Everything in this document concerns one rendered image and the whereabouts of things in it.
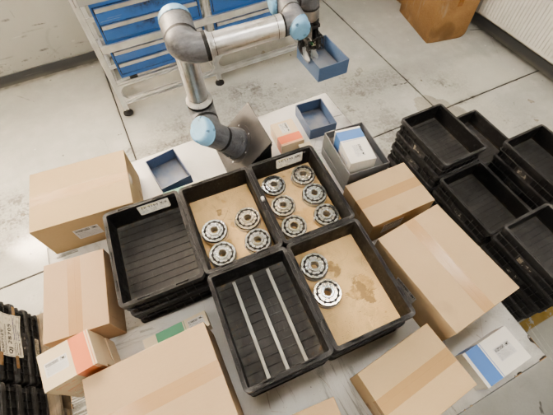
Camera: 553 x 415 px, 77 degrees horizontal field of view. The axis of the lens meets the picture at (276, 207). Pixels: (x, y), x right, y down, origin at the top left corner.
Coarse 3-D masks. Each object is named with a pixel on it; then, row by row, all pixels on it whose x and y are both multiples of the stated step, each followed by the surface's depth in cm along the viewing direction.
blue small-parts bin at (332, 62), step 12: (324, 36) 161; (324, 48) 166; (336, 48) 157; (300, 60) 161; (312, 60) 151; (324, 60) 161; (336, 60) 161; (348, 60) 152; (312, 72) 155; (324, 72) 151; (336, 72) 154
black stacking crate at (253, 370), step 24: (264, 264) 132; (288, 264) 126; (216, 288) 130; (240, 288) 130; (264, 288) 130; (288, 288) 130; (240, 312) 126; (288, 312) 125; (240, 336) 121; (264, 336) 121; (288, 336) 121; (312, 336) 121; (240, 360) 117; (264, 360) 117; (288, 360) 117
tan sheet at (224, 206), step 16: (224, 192) 153; (240, 192) 153; (192, 208) 149; (208, 208) 148; (224, 208) 148; (240, 208) 148; (256, 208) 148; (240, 240) 140; (256, 240) 140; (272, 240) 140; (208, 256) 137; (240, 256) 137
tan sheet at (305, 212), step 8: (280, 176) 157; (288, 176) 157; (288, 184) 154; (320, 184) 154; (288, 192) 152; (296, 192) 152; (296, 200) 150; (328, 200) 150; (296, 208) 148; (304, 208) 148; (312, 208) 148; (304, 216) 146; (312, 216) 146; (280, 224) 144; (312, 224) 144
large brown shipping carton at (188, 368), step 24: (192, 336) 115; (144, 360) 111; (168, 360) 111; (192, 360) 111; (216, 360) 111; (96, 384) 108; (120, 384) 108; (144, 384) 108; (168, 384) 107; (192, 384) 107; (216, 384) 107; (96, 408) 104; (120, 408) 104; (144, 408) 104; (168, 408) 104; (192, 408) 104; (216, 408) 104; (240, 408) 117
